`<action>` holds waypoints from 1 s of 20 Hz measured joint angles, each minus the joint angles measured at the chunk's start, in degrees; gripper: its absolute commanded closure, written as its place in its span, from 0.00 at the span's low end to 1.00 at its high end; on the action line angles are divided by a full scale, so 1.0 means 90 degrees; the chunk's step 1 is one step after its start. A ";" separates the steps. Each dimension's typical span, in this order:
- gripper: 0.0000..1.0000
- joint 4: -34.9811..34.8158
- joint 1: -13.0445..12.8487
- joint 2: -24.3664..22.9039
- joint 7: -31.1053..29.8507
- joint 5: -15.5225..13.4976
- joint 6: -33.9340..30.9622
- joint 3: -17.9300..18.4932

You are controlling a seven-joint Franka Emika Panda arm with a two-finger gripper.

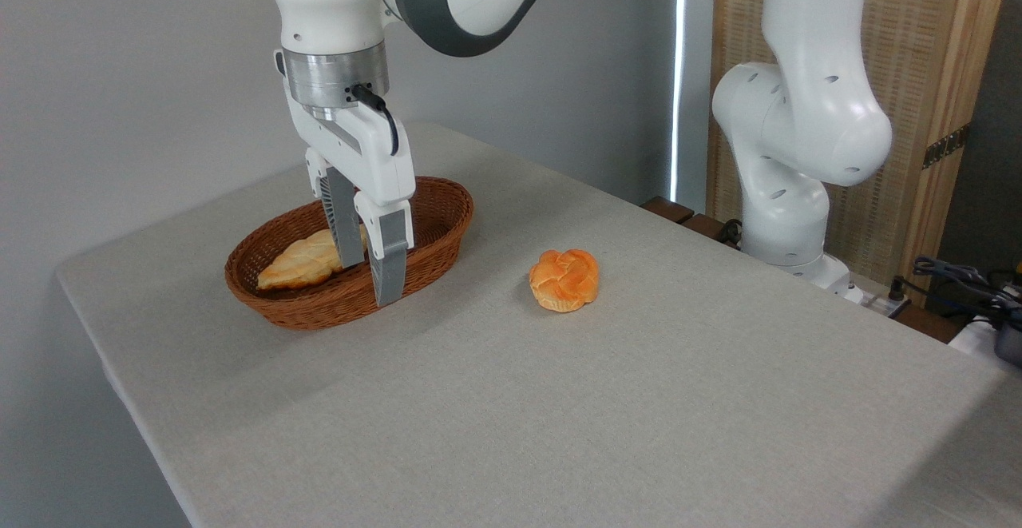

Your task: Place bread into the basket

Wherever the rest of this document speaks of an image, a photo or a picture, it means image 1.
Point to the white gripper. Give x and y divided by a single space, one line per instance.
371 156

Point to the round orange bread roll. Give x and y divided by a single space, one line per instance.
564 280

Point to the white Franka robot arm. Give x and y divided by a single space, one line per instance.
802 113

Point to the long braided bread loaf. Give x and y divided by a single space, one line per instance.
297 267

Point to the brown wicker basket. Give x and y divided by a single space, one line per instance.
319 311

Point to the grey tablecloth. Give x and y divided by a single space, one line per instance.
599 400

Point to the dark wooden slat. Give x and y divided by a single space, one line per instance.
707 228
667 209

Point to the metal screen hinge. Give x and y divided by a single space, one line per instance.
945 147

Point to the woven wooden folding screen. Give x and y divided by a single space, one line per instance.
918 33

